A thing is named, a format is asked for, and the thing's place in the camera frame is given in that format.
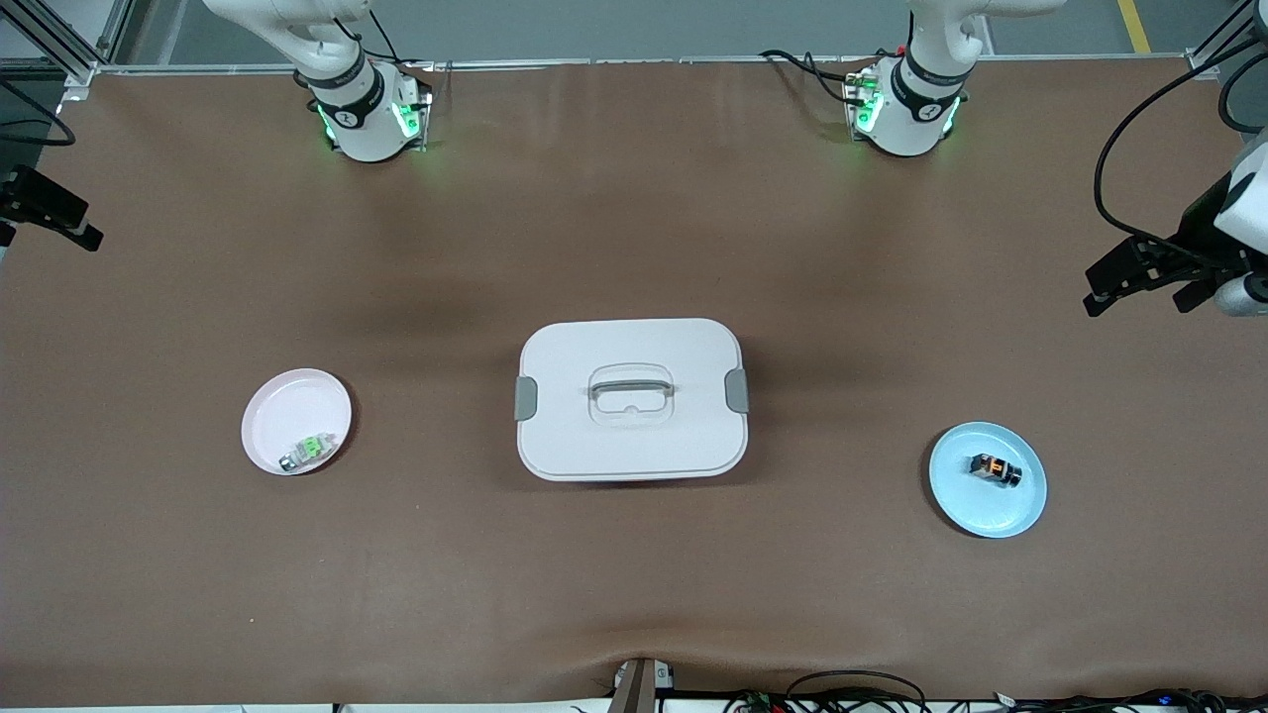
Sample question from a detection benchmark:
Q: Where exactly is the pink round plate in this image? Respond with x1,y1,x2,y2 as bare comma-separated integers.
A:
241,368,354,476

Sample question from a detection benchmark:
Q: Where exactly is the black right arm base cable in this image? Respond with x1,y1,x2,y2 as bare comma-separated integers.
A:
332,0,429,72

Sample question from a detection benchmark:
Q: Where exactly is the black looped cable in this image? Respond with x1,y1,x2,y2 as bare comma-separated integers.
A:
788,670,929,713

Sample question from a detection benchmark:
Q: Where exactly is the orange push-button switch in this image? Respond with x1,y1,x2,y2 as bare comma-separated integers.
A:
968,453,1022,488

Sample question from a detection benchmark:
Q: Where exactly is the light blue round plate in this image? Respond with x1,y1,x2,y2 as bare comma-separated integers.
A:
928,422,1048,540

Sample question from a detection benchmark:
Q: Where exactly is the green push-button switch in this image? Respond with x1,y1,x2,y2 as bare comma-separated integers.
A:
278,433,338,472

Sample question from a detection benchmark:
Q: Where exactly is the grey box lid handle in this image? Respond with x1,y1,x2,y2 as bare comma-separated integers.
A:
589,374,676,400

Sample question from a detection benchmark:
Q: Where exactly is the brown camera mount bracket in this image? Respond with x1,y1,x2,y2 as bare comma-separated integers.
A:
609,657,677,713

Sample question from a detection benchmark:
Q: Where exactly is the brown table cover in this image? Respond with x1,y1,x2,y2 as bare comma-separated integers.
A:
0,57,1268,708

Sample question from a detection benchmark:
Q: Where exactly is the white lidded storage box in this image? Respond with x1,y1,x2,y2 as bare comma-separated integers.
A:
514,318,751,483

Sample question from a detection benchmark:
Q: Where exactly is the silver table edge rail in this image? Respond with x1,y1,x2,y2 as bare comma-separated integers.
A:
94,57,1190,72

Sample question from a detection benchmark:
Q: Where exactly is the black left arm base cable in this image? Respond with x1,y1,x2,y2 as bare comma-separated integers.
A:
760,48,873,105

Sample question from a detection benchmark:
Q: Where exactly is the tangled black cable bundle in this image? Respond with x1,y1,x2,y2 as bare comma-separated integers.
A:
723,688,1268,713

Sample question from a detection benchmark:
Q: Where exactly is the black arm base cable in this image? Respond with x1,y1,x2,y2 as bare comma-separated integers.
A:
332,0,429,72
760,48,873,105

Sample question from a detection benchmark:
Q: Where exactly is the aluminium frame post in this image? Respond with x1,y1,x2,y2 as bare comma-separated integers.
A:
1184,0,1268,80
0,0,135,90

